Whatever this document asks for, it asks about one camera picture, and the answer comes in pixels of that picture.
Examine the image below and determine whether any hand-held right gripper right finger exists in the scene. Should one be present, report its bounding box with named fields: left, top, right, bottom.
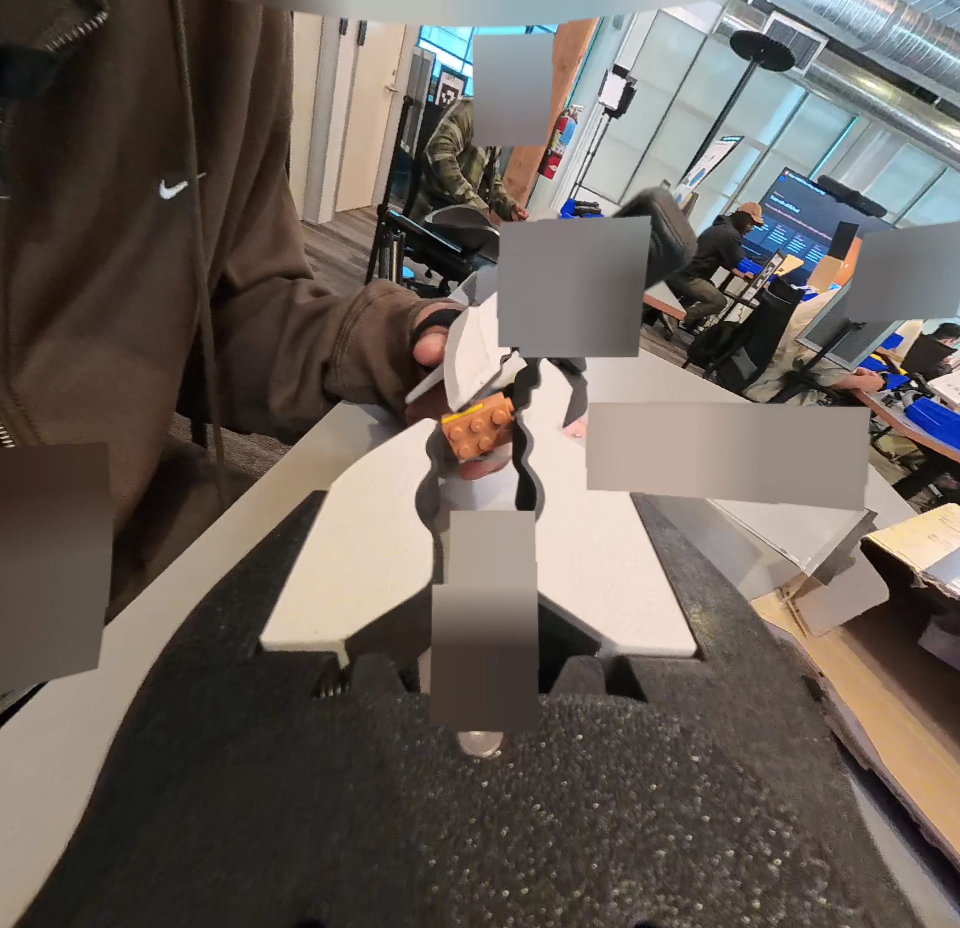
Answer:
left=518, top=419, right=699, bottom=659

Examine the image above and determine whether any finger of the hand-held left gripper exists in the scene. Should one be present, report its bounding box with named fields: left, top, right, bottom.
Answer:
left=405, top=291, right=519, bottom=419
left=518, top=356, right=589, bottom=437

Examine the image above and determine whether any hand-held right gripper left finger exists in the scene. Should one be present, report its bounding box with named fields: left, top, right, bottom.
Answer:
left=258, top=419, right=447, bottom=656

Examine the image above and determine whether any orange studded plate brick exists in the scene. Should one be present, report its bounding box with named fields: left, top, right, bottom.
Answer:
left=440, top=393, right=520, bottom=461

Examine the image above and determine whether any grey desk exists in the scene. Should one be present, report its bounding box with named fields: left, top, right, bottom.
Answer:
left=0, top=254, right=960, bottom=928

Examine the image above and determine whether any person's left hand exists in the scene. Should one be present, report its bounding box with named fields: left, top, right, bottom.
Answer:
left=410, top=306, right=469, bottom=371

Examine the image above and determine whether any black office chair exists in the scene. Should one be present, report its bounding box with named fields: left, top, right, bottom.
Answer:
left=372, top=201, right=501, bottom=296

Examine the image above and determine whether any black computer monitor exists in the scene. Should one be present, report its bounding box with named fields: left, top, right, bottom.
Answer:
left=743, top=168, right=853, bottom=277

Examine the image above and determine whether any red fire extinguisher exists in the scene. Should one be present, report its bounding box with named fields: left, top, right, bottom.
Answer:
left=537, top=107, right=580, bottom=182

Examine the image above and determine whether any fox print instruction booklet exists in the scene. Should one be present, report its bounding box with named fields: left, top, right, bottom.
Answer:
left=645, top=506, right=889, bottom=637

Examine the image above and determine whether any printed cardboard box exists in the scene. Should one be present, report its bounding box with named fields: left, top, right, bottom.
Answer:
left=750, top=501, right=960, bottom=869

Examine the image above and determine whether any silver ventilation duct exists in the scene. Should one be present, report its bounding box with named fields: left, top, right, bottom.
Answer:
left=750, top=0, right=960, bottom=82

